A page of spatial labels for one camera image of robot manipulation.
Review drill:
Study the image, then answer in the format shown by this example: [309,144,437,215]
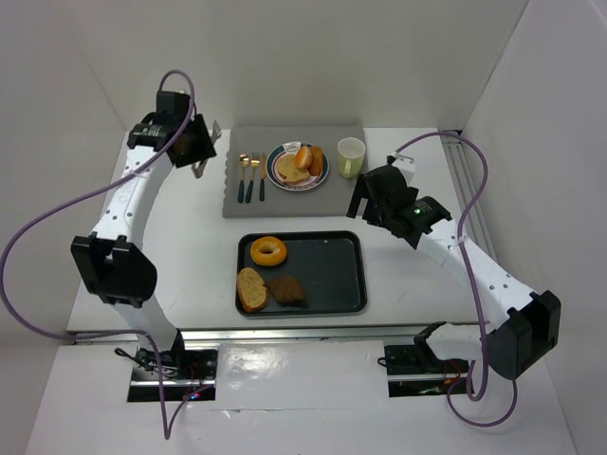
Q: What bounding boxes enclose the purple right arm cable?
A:
[395,130,518,427]

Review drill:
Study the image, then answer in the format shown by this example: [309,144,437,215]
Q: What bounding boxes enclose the black rectangular tray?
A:
[235,230,367,319]

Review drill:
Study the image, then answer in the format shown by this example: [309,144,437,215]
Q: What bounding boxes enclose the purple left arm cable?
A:
[0,69,213,441]

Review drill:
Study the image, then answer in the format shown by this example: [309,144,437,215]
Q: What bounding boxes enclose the orange glazed donut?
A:
[250,236,287,267]

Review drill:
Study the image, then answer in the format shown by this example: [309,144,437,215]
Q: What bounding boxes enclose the pale green mug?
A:
[338,137,366,179]

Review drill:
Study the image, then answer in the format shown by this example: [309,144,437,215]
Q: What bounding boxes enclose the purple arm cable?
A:
[0,69,213,441]
[395,130,518,427]

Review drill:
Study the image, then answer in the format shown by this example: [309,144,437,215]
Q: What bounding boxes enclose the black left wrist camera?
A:
[156,90,191,117]

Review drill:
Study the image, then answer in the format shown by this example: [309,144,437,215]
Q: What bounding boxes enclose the metal food tongs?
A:
[191,120,222,179]

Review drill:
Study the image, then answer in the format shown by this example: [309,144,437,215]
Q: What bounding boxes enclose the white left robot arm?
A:
[70,113,222,378]

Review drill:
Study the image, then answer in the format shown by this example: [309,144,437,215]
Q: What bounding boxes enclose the gold spoon green handle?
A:
[237,154,250,203]

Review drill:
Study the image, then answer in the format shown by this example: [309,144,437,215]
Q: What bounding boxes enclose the gold knife green handle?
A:
[259,154,267,202]

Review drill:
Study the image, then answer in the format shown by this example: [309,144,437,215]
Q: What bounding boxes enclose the dark brown chocolate bread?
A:
[268,276,305,305]

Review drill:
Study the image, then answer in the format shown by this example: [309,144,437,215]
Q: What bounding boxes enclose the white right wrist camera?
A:
[386,153,416,185]

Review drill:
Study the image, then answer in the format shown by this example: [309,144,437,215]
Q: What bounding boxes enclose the white plate teal rim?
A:
[265,141,329,191]

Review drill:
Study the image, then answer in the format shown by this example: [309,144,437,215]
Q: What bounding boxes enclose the aluminium rail front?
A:
[65,322,442,345]

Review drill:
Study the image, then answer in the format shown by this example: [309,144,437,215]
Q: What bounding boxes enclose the aluminium rail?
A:
[438,128,523,337]
[65,322,442,345]

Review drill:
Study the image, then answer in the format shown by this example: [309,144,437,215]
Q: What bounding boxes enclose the gold fork green handle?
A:
[245,153,260,203]

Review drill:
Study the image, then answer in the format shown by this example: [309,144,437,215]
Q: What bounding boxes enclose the grey placemat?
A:
[222,123,366,218]

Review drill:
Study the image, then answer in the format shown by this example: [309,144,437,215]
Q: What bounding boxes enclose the oval seeded bread slice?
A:
[236,267,270,313]

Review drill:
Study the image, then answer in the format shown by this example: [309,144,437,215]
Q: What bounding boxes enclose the orange bread roll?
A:
[295,145,313,171]

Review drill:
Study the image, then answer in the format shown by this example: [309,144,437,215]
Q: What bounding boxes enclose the aluminium rail right side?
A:
[438,128,523,337]

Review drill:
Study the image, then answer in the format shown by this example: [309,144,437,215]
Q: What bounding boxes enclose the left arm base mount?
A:
[114,348,218,403]

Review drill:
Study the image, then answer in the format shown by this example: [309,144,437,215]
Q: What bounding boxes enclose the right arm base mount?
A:
[377,345,469,398]

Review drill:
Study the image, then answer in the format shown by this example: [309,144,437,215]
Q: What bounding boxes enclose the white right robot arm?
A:
[347,165,561,380]

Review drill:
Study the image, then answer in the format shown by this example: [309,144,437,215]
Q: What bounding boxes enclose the small seeded bread slice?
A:
[308,146,324,176]

